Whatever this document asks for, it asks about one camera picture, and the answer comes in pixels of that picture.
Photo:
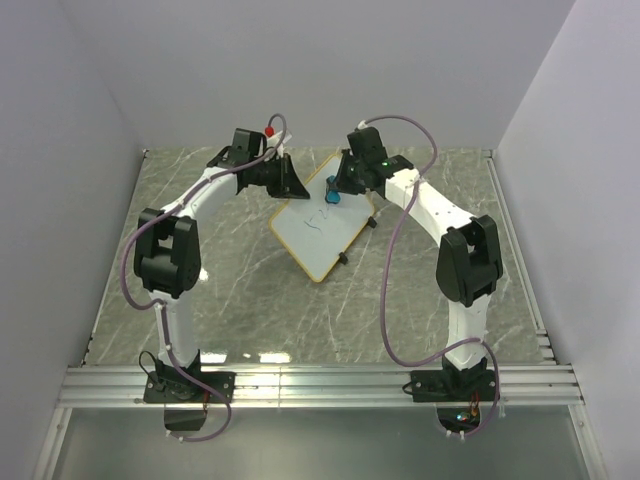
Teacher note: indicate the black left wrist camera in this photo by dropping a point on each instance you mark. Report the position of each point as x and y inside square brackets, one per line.
[246, 146]

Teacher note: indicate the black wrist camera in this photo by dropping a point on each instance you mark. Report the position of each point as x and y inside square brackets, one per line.
[246, 146]
[366, 145]

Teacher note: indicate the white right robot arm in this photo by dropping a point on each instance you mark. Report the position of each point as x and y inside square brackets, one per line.
[469, 263]

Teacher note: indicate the blue whiteboard eraser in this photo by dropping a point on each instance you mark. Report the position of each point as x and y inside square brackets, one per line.
[332, 198]

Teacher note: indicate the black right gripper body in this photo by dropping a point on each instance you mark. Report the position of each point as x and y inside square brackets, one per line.
[350, 172]

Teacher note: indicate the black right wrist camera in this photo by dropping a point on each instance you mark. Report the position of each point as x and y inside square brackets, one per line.
[366, 145]

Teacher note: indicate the yellow framed whiteboard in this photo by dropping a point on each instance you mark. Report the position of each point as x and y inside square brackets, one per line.
[313, 232]

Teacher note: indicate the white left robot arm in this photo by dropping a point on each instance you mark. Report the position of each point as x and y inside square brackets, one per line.
[167, 253]

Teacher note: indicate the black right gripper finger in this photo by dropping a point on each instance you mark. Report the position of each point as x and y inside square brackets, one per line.
[331, 184]
[345, 192]

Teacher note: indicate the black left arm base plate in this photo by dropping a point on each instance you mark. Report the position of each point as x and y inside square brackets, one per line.
[164, 392]

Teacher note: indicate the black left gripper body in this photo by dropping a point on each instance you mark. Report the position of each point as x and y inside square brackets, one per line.
[265, 175]

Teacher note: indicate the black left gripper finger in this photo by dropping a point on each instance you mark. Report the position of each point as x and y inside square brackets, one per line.
[280, 187]
[292, 187]

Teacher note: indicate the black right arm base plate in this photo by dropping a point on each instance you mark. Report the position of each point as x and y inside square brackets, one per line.
[451, 386]

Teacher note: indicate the aluminium mounting rail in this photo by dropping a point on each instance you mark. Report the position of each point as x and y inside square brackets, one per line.
[337, 386]

